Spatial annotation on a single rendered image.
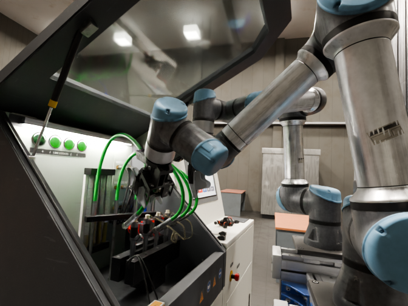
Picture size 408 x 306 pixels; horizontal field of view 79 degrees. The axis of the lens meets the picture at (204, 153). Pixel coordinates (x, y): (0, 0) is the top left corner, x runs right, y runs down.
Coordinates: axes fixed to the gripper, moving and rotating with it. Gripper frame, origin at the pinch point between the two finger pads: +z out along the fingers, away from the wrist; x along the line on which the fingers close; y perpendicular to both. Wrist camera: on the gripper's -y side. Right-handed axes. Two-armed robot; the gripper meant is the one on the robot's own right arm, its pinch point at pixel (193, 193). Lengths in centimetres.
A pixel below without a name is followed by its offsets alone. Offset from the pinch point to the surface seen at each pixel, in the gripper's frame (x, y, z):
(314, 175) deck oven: 723, 69, -18
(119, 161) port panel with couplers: 23, -51, -11
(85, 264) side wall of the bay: -32.6, -11.2, 14.7
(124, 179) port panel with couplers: 27, -51, -2
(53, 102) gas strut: -31.3, -29.0, -23.9
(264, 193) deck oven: 707, -72, 48
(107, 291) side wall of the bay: -31.1, -5.5, 19.9
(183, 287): -6.3, 1.4, 27.3
